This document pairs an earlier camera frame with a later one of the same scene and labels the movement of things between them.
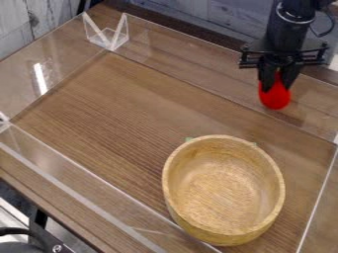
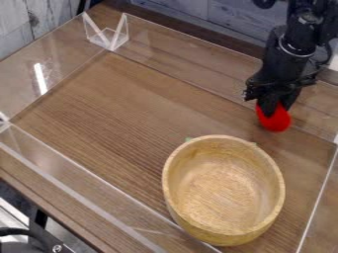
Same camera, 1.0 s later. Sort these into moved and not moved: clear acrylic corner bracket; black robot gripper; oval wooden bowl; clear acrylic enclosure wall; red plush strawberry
Moved: black robot gripper; red plush strawberry
Not moved: clear acrylic corner bracket; clear acrylic enclosure wall; oval wooden bowl
